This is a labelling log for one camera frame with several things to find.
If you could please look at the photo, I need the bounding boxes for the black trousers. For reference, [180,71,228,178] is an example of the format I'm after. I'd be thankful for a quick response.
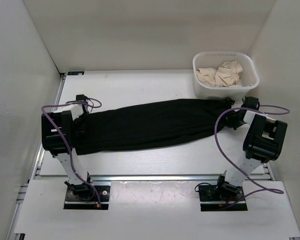
[73,98,234,155]

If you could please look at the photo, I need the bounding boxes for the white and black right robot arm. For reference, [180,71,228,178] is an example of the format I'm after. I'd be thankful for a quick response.
[214,96,288,200]

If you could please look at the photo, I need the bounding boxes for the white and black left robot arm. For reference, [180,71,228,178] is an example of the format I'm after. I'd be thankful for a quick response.
[41,94,101,204]

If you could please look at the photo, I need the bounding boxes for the beige trousers in basket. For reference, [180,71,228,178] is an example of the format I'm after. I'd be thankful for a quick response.
[196,59,255,88]

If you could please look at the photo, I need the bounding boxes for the white plastic laundry basket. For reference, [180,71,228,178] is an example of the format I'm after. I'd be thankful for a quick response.
[192,51,260,101]

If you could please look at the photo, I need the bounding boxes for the black corner label sticker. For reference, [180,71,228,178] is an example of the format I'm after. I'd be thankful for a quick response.
[67,71,85,76]

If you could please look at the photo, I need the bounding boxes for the white front cover board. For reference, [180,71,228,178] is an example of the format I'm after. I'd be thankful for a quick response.
[14,179,300,240]

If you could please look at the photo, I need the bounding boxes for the aluminium front frame rail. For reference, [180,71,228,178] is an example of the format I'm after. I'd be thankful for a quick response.
[34,173,272,182]

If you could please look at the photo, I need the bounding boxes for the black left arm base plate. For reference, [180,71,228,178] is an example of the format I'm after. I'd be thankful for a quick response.
[63,182,111,210]

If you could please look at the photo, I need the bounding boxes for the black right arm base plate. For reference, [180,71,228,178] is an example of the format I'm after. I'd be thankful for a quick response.
[194,182,248,212]

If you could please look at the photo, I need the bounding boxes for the aluminium left frame rail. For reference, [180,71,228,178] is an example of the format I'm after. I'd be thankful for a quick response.
[4,72,66,240]

